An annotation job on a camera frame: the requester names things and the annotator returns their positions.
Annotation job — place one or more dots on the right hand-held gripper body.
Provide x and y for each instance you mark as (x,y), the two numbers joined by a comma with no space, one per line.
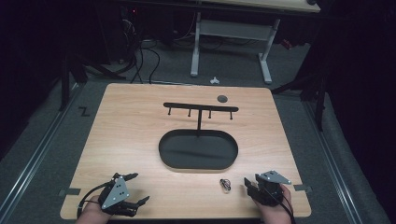
(270,186)

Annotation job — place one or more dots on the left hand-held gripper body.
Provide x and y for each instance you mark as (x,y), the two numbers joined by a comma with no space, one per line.
(114,193)

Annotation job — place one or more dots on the black key rack with tray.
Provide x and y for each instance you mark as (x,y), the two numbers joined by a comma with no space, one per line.
(199,152)

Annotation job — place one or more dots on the person's right hand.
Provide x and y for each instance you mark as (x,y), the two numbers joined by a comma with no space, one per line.
(275,211)

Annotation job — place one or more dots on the person's left hand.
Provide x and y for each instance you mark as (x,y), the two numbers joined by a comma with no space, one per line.
(92,213)

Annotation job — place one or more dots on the grey tape strip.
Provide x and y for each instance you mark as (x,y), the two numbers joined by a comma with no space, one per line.
(70,192)
(302,188)

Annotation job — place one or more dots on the round grey desk grommet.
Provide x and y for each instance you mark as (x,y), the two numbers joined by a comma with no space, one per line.
(222,99)

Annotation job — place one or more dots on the black metal stand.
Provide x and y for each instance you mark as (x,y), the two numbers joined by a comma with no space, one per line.
(320,102)
(65,87)

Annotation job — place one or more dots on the small white floor object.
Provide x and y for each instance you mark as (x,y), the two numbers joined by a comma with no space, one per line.
(214,81)

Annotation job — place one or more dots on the dark computer tower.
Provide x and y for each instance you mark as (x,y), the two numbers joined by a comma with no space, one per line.
(130,28)

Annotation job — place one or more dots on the white-framed desk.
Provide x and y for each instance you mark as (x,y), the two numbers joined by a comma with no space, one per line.
(233,30)

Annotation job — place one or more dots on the metal floor rail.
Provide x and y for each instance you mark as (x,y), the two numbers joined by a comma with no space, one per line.
(37,155)
(333,161)

